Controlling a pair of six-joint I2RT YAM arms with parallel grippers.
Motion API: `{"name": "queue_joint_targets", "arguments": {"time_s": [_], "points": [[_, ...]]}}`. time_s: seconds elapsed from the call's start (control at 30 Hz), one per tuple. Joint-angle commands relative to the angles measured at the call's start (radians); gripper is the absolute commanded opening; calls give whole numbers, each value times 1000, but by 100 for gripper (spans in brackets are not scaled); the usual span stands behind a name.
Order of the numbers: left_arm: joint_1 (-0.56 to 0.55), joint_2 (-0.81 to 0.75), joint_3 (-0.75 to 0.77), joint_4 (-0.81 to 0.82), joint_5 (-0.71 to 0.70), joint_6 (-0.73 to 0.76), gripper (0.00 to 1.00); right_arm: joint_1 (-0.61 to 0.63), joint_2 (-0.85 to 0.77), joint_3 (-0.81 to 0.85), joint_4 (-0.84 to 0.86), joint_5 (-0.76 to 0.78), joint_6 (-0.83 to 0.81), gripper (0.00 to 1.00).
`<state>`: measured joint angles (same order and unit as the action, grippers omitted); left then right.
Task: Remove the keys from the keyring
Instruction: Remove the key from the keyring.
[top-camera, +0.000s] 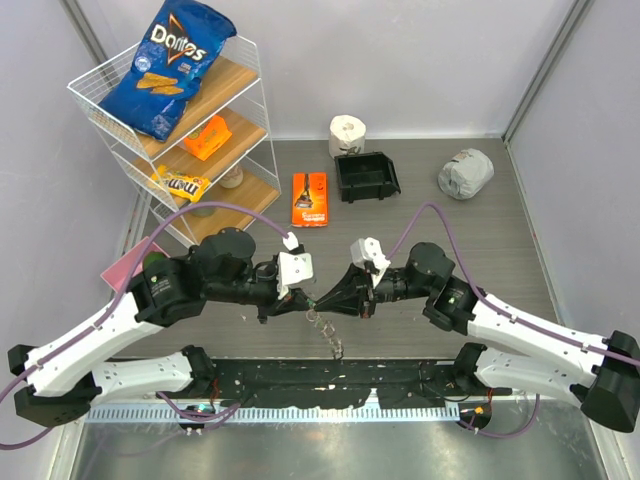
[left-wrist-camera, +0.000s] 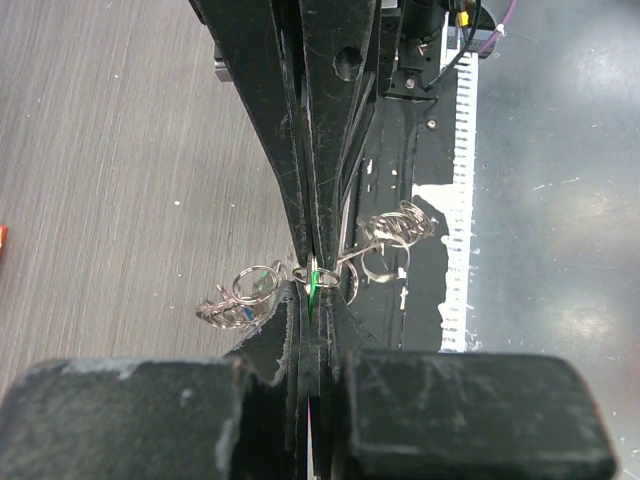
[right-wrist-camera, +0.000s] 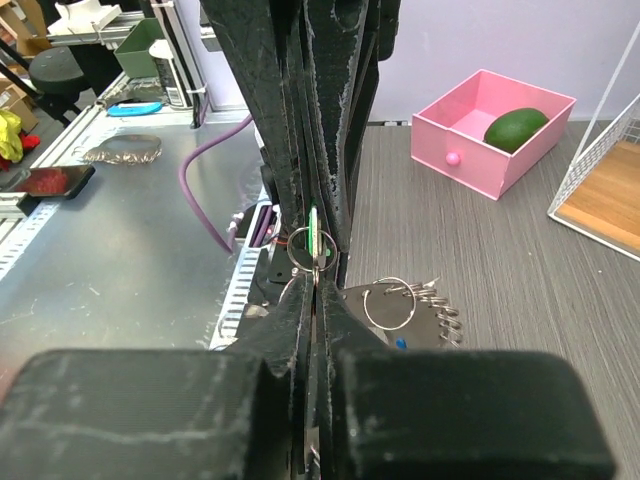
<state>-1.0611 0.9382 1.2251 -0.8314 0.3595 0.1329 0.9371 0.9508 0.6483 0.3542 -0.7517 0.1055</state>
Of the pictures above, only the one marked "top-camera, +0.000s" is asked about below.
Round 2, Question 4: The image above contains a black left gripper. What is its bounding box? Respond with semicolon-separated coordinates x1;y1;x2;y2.
206;266;312;324

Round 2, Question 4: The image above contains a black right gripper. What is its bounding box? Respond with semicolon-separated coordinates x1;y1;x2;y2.
315;260;435;317

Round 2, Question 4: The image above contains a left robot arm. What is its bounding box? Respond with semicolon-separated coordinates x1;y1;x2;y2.
8;229;314;428

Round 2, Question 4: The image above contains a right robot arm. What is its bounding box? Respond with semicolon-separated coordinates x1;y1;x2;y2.
315;238;639;433

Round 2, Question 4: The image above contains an orange razor box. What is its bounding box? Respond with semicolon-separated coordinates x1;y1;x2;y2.
291;172;329;228

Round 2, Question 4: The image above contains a black plastic storage bin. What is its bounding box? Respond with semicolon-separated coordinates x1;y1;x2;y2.
334;152;401;204

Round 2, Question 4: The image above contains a green lime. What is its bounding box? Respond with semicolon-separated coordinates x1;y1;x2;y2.
142;251;166;270

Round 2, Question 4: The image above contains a yellow M&M candy bag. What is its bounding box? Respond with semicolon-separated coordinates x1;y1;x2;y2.
151;165;211;203

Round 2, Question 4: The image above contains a white toilet paper roll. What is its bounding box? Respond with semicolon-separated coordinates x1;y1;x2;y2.
329;115;367;158

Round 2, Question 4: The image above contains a grey wrapped paper bundle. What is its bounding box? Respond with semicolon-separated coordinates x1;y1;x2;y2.
437;148;495;200

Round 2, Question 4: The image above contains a pink plastic tray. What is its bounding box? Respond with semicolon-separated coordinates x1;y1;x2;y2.
100;237;149;293

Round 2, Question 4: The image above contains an orange snack box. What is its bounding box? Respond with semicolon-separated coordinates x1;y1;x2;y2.
180;115;232;161

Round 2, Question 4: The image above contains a blue Doritos chip bag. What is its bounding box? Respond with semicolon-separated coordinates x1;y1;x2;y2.
99;1;237;142

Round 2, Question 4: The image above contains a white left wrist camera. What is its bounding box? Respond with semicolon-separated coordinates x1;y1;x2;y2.
277;252;315;300

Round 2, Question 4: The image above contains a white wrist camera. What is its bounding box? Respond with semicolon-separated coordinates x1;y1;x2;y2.
277;252;315;300
350;237;391;286

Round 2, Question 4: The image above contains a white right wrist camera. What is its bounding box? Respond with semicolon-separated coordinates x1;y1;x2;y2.
350;237;391;286

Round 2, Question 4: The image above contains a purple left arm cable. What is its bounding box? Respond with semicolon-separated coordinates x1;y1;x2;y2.
0;201;304;449

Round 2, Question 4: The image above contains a white wire wooden shelf rack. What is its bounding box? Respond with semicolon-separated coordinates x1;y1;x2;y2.
67;36;281;246

